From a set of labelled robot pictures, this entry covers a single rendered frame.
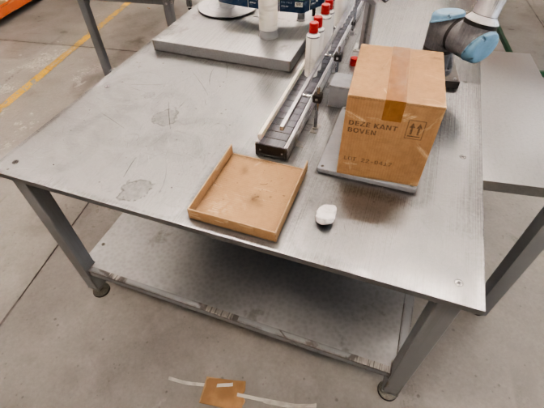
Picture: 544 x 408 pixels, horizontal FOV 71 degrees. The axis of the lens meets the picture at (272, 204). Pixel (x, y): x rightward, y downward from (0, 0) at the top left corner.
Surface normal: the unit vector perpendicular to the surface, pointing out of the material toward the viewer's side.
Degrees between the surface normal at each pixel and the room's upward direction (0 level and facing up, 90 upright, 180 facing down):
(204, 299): 0
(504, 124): 0
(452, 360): 0
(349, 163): 90
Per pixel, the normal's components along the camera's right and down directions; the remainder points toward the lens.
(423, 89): -0.01, -0.68
